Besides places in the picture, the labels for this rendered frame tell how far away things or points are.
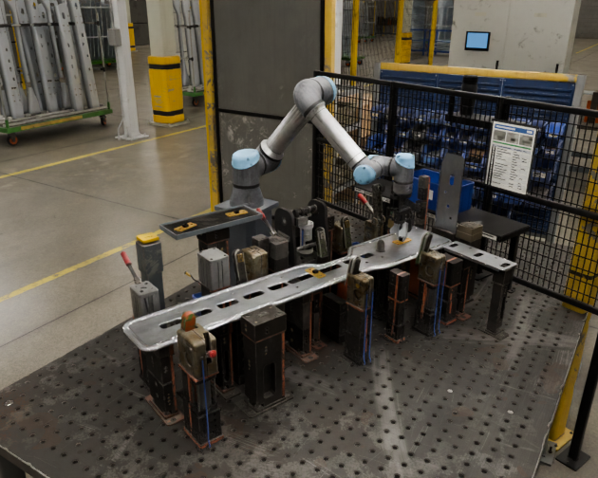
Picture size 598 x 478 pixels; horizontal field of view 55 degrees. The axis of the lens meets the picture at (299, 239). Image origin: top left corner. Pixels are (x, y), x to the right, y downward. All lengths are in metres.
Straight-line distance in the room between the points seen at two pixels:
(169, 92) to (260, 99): 5.08
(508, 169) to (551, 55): 6.19
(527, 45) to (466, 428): 7.36
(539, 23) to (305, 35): 4.87
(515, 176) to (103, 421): 1.90
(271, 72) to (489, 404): 3.36
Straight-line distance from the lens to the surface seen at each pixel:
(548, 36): 8.81
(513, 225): 2.65
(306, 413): 1.92
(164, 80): 9.78
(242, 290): 1.99
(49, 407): 2.09
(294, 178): 4.81
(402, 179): 2.25
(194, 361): 1.63
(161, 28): 9.77
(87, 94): 10.09
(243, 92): 4.95
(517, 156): 2.65
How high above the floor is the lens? 1.92
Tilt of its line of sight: 23 degrees down
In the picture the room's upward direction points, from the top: straight up
